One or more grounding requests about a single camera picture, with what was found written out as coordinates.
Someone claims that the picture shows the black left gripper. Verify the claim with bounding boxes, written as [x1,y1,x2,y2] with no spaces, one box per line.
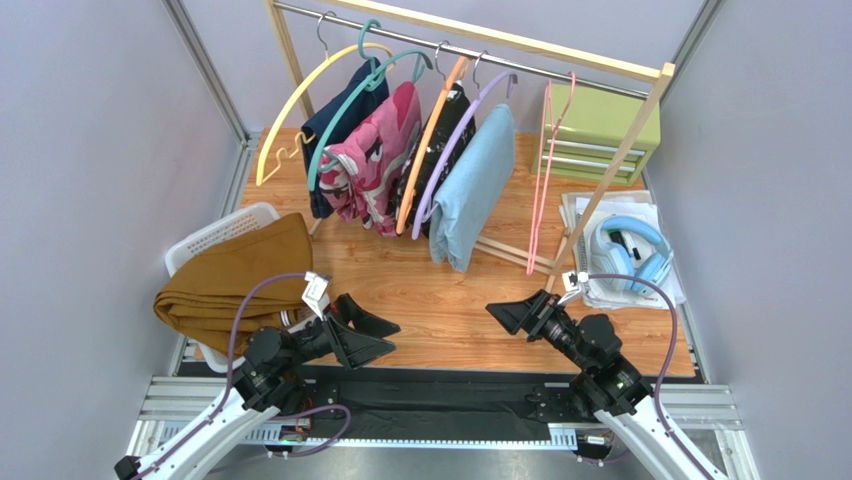
[281,292,400,369]

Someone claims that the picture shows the brown trousers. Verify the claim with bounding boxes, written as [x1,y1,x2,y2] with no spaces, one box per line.
[153,213,314,357]

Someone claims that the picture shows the pink wire hanger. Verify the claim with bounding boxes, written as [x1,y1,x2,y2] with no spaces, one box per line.
[525,70,577,276]

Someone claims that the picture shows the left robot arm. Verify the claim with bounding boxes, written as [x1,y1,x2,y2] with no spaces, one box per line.
[114,294,401,479]

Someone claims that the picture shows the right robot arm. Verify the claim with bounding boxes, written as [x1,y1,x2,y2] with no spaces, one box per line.
[486,290,727,479]

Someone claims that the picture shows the purple hanger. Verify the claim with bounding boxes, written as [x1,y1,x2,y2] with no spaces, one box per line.
[411,70,518,240]

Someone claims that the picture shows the yellow hanger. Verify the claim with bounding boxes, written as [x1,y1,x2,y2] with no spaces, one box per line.
[255,4,359,187]

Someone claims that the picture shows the orange hanger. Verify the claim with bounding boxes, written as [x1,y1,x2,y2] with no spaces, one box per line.
[395,57,470,235]

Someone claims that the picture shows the teal hanger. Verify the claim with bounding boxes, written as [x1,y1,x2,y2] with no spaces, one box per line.
[303,19,433,192]

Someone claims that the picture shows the light blue headphones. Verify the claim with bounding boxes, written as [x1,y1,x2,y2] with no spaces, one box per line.
[590,215,674,288]

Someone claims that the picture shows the light blue garment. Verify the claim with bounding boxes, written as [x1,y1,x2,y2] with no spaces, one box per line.
[428,104,516,273]

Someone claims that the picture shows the white plastic basket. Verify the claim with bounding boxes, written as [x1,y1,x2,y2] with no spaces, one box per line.
[164,202,280,374]

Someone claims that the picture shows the pink patterned garment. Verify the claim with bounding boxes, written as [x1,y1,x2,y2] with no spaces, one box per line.
[319,81,422,237]

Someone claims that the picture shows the green drawer box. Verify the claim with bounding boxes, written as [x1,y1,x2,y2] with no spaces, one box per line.
[530,84,644,182]

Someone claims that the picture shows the navy blue garment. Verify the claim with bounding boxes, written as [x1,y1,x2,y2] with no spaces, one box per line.
[300,55,391,220]

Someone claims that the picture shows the black patterned garment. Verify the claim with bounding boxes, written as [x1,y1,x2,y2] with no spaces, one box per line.
[391,81,477,228]

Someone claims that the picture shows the metal rack rod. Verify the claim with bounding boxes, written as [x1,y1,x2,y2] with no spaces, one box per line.
[272,1,649,100]

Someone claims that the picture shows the wooden clothes rack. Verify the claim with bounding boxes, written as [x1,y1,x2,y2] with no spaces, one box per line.
[262,0,678,301]

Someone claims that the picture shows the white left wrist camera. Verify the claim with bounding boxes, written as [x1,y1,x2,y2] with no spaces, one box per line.
[301,272,331,321]

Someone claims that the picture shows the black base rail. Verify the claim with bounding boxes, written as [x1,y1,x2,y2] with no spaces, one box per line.
[179,362,707,444]

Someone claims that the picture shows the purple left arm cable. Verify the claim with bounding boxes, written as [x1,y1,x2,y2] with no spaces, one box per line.
[129,272,353,480]

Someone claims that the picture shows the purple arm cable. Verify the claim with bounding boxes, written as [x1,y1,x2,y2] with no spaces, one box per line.
[129,272,353,480]
[585,272,717,480]

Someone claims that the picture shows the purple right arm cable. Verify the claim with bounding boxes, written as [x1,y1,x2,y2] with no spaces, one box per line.
[585,272,717,480]

